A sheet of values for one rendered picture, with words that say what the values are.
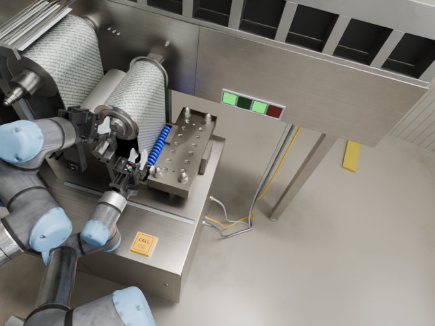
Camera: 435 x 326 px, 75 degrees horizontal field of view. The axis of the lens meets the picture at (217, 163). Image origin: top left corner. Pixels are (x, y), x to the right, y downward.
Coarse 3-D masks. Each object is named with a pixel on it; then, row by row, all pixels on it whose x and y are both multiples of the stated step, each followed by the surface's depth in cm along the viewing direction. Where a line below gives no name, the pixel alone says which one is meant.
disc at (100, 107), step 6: (96, 108) 85; (102, 108) 84; (108, 108) 84; (114, 108) 83; (126, 114) 84; (132, 120) 85; (138, 126) 87; (138, 132) 89; (120, 138) 94; (126, 138) 94; (132, 138) 93
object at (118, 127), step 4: (112, 116) 85; (112, 120) 85; (116, 120) 85; (120, 120) 86; (112, 124) 86; (116, 124) 86; (120, 124) 85; (124, 124) 87; (112, 128) 88; (116, 128) 87; (120, 128) 87; (124, 128) 87; (112, 132) 89; (116, 132) 89; (120, 132) 88; (124, 132) 88
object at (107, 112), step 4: (152, 64) 99; (100, 112) 85; (104, 112) 85; (108, 112) 84; (112, 112) 84; (116, 112) 84; (104, 116) 87; (116, 116) 85; (120, 116) 85; (124, 116) 85; (124, 120) 86; (128, 120) 86; (128, 124) 87; (128, 128) 88; (132, 128) 88; (128, 132) 90; (132, 132) 89; (120, 136) 93; (124, 136) 92; (128, 136) 92
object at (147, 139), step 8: (160, 104) 106; (160, 112) 108; (152, 120) 102; (160, 120) 112; (144, 128) 96; (152, 128) 105; (160, 128) 115; (144, 136) 99; (152, 136) 108; (144, 144) 102; (152, 144) 111
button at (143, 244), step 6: (138, 234) 103; (144, 234) 103; (138, 240) 101; (144, 240) 102; (150, 240) 102; (132, 246) 100; (138, 246) 100; (144, 246) 100; (150, 246) 101; (138, 252) 100; (144, 252) 99; (150, 252) 101
